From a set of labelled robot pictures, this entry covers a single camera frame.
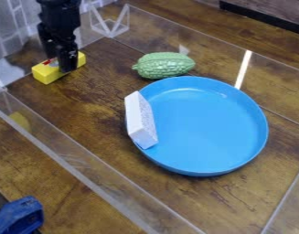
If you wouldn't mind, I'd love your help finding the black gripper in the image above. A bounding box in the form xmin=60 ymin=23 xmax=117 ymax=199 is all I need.
xmin=36 ymin=0 xmax=81 ymax=73

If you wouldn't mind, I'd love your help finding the yellow brick with label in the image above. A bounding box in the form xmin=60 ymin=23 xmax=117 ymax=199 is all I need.
xmin=30 ymin=51 xmax=87 ymax=86

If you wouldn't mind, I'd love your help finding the round blue tray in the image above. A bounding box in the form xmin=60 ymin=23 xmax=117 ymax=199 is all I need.
xmin=140 ymin=76 xmax=268 ymax=176

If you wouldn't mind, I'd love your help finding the green bitter gourd toy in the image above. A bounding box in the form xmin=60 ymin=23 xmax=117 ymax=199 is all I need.
xmin=132 ymin=52 xmax=195 ymax=80

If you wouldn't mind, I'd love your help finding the white foam block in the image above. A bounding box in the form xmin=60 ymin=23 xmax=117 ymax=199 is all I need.
xmin=124 ymin=91 xmax=157 ymax=149

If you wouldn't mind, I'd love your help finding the black baseboard strip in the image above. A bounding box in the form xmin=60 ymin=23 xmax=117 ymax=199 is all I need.
xmin=219 ymin=0 xmax=299 ymax=34

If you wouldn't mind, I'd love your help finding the clear acrylic enclosure wall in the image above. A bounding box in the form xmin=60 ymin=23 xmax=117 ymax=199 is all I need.
xmin=0 ymin=0 xmax=299 ymax=234

